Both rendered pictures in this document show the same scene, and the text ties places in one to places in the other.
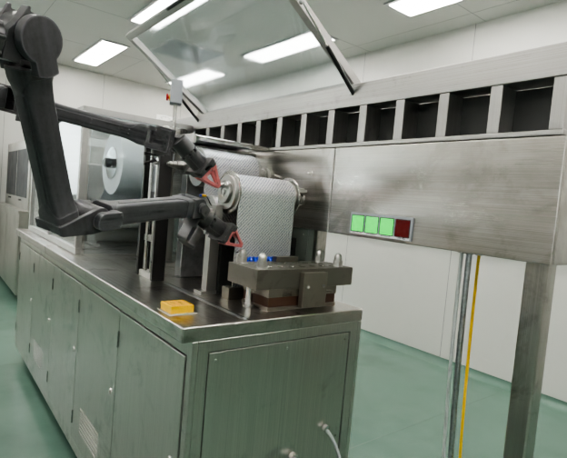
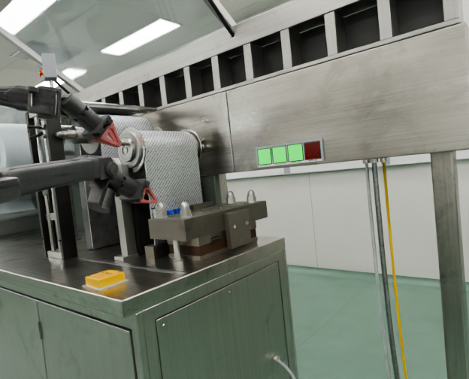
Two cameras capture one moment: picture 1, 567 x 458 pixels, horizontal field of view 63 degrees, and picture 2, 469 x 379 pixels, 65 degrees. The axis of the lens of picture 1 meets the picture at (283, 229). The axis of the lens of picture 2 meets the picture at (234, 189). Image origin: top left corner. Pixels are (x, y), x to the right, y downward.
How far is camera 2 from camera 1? 36 cm
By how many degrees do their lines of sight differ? 12
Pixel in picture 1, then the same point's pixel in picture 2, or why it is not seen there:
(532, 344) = (452, 230)
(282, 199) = (185, 149)
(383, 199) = (286, 128)
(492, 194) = (400, 95)
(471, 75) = not seen: outside the picture
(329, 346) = (264, 280)
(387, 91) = (268, 24)
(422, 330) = (299, 250)
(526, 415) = (460, 295)
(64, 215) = not seen: outside the picture
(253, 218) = (162, 171)
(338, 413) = (283, 341)
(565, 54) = not seen: outside the picture
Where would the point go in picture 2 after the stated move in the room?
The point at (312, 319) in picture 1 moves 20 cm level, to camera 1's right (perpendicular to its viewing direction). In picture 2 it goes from (245, 257) to (307, 247)
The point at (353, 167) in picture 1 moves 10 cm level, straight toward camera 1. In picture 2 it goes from (248, 105) to (252, 99)
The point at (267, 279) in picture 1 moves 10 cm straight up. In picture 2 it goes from (195, 227) to (191, 192)
